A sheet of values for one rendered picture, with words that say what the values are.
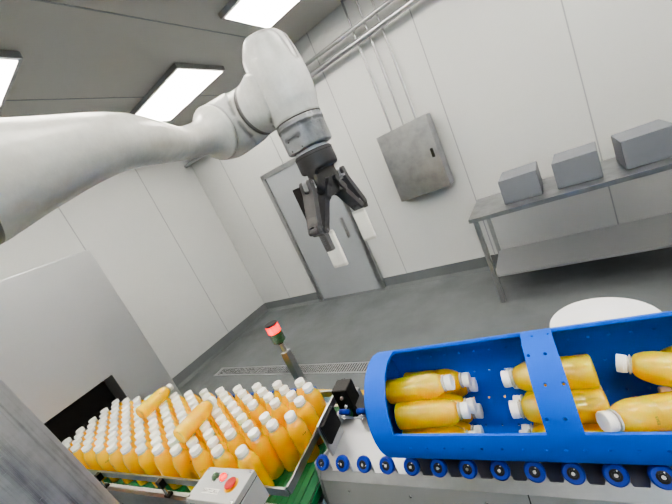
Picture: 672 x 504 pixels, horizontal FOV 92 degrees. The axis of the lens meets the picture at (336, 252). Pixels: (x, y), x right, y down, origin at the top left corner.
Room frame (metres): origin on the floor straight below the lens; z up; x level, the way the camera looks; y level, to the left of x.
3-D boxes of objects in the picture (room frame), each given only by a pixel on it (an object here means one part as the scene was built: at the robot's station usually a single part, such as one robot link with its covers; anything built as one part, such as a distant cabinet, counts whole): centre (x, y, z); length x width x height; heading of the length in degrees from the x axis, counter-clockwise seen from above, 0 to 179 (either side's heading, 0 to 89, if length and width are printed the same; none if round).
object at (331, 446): (0.98, 0.27, 0.99); 0.10 x 0.02 x 0.12; 151
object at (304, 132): (0.64, -0.04, 1.84); 0.09 x 0.09 x 0.06
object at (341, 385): (1.18, 0.21, 0.95); 0.10 x 0.07 x 0.10; 151
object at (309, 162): (0.64, -0.04, 1.77); 0.08 x 0.07 x 0.09; 143
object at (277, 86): (0.65, -0.03, 1.95); 0.13 x 0.11 x 0.16; 52
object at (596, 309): (0.85, -0.64, 1.03); 0.28 x 0.28 x 0.01
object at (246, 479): (0.83, 0.59, 1.05); 0.20 x 0.10 x 0.10; 61
